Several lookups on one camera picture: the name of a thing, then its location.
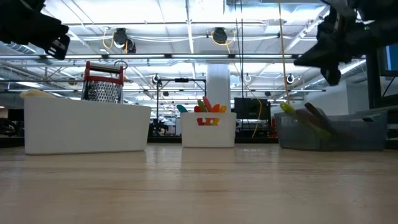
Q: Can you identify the black equipment box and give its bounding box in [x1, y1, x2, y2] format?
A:
[233, 96, 272, 121]

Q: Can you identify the green silicone spoon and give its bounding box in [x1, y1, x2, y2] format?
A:
[279, 101, 331, 141]

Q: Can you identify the steel box grater red trim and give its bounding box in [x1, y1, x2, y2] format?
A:
[80, 60, 125, 104]

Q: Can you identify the black background rig frame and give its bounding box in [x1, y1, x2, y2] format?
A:
[154, 77, 208, 133]

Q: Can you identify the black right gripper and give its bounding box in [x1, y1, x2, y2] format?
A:
[293, 0, 398, 68]

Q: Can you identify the grey translucent plastic bin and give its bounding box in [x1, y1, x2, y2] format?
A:
[273, 106, 389, 152]

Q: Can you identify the white building pillar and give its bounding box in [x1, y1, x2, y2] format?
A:
[206, 63, 231, 113]

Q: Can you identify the black ceiling cable reel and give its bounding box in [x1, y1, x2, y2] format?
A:
[112, 27, 137, 54]
[211, 26, 229, 45]

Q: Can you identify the white plastic bin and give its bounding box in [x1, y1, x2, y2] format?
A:
[24, 95, 152, 156]
[180, 111, 237, 148]

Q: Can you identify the black computer monitor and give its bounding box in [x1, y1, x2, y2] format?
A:
[377, 43, 398, 77]

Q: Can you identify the pink silicone spatula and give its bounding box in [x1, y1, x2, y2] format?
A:
[202, 96, 213, 113]

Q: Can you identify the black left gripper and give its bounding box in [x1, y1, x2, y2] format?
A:
[0, 0, 71, 61]

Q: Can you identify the black aluminium table frame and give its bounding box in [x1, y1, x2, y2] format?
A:
[0, 135, 398, 149]

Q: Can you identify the yellow hanging cable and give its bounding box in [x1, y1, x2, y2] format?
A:
[277, 0, 292, 106]

